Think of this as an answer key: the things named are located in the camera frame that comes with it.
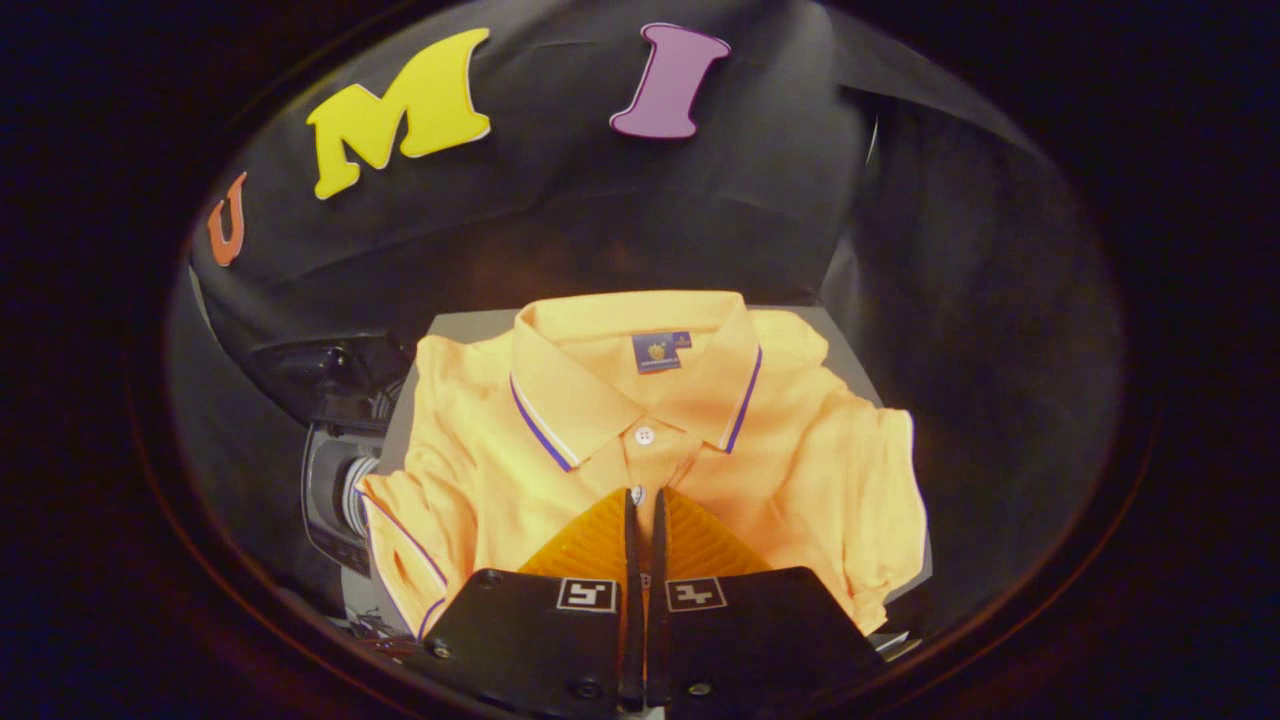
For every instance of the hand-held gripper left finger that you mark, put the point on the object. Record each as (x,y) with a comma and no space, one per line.
(630,600)

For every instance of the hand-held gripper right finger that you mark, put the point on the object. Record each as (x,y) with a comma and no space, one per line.
(657,600)

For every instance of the beige cabinet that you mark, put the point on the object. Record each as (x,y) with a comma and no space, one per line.
(470,325)

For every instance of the black backdrop cloth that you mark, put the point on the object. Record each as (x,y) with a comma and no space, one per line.
(600,220)

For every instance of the orange polo shirt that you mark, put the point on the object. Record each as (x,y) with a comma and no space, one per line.
(500,460)

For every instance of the dark glass washing machine lid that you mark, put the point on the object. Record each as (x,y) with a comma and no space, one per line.
(330,375)

